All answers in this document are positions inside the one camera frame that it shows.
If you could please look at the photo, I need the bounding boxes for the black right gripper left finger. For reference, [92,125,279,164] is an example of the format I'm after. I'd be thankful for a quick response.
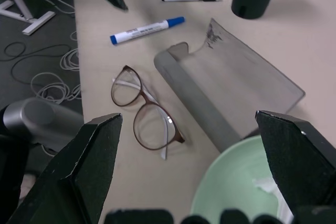
[7,113,123,224]

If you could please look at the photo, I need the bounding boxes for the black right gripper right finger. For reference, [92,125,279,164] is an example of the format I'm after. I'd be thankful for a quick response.
[255,110,336,216]

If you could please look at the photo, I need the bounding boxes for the brown framed glasses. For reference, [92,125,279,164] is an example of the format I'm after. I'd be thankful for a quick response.
[110,65,186,161]

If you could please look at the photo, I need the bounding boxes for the open grey glasses case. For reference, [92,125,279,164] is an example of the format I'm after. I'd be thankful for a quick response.
[153,17,307,154]

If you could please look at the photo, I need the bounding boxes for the blue capped whiteboard marker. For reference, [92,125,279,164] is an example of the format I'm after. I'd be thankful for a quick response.
[109,16,186,46]

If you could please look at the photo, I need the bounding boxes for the silver robot body part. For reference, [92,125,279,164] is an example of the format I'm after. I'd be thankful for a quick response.
[0,97,85,154]

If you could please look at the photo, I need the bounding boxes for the light green plate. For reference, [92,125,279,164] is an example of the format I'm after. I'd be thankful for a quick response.
[190,134,295,224]

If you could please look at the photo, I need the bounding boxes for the coiled white floor cable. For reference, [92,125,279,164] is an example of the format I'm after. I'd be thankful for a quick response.
[30,47,82,103]

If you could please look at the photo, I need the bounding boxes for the white desk leg frame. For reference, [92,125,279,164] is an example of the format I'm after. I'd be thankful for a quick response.
[0,0,56,36]

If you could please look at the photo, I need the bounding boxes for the thin black floor cable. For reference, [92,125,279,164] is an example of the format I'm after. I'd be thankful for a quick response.
[4,41,79,86]

